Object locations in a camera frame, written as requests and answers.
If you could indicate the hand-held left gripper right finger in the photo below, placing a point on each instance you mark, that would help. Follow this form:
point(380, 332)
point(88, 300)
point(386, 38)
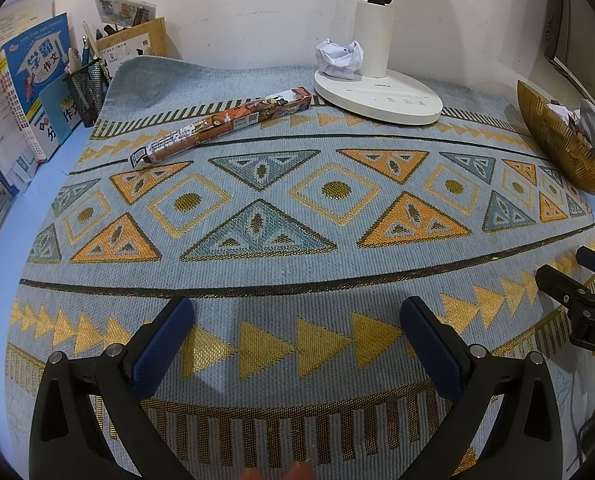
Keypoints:
point(432, 350)

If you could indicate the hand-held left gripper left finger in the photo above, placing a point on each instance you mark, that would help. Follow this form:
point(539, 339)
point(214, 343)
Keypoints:
point(165, 340)

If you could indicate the amber ribbed glass bowl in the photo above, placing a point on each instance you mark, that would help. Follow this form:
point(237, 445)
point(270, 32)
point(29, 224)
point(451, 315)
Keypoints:
point(562, 150)

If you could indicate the long orange printed box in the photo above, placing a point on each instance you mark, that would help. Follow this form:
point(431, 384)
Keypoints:
point(217, 122)

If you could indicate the person's left hand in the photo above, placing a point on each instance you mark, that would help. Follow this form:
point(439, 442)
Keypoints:
point(300, 474)

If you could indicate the patterned woven mat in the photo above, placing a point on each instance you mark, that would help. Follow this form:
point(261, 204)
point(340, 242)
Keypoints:
point(277, 280)

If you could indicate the black television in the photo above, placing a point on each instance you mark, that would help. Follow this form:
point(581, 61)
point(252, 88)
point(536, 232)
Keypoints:
point(567, 25)

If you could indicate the black mesh pen holder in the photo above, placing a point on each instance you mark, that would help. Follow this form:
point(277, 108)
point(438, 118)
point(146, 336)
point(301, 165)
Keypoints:
point(87, 92)

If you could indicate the white desk lamp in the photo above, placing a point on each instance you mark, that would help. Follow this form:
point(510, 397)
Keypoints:
point(377, 95)

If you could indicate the brown cardboard box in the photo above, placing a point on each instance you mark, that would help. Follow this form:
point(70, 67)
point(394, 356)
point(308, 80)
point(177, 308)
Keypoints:
point(142, 42)

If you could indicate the blue cartoon cover book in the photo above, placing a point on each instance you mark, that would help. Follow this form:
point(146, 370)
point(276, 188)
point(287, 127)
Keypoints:
point(32, 65)

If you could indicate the dark pen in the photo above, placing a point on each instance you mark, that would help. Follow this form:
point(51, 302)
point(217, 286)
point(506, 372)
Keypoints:
point(86, 42)

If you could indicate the printed picture card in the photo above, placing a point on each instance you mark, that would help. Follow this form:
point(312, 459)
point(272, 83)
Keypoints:
point(122, 7)

